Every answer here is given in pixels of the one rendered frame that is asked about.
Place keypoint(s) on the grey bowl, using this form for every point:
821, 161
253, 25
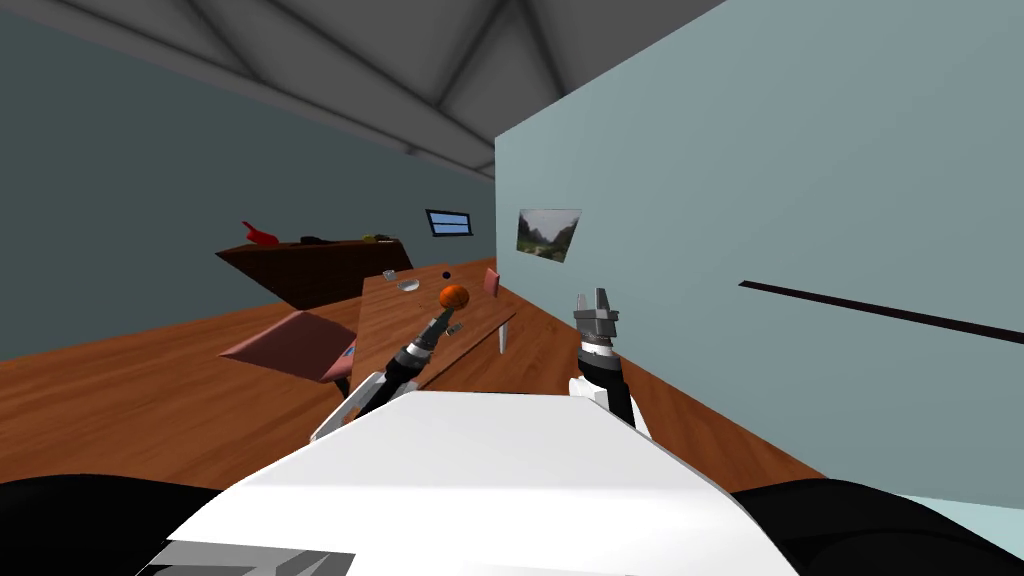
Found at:
409, 286

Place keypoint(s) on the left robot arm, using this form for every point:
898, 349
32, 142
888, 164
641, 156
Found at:
400, 370

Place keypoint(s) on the large pink chair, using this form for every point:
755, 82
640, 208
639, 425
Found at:
288, 344

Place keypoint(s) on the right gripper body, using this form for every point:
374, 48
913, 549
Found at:
597, 326

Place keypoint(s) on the landscape wall picture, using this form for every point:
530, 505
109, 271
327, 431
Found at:
548, 234

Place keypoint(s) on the brown wooden table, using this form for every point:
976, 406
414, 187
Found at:
384, 320

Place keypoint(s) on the dark brown sideboard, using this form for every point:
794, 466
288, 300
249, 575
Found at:
320, 272

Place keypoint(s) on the orange round fruit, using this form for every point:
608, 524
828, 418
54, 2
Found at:
454, 297

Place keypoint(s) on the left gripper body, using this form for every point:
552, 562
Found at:
440, 322

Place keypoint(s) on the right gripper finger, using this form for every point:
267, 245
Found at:
582, 304
602, 301

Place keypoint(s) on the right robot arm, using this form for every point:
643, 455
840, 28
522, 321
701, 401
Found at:
602, 376

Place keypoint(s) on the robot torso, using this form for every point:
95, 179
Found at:
480, 480

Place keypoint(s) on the small pink chair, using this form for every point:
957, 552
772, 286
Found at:
491, 282

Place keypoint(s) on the blue window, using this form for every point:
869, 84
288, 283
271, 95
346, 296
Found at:
449, 223

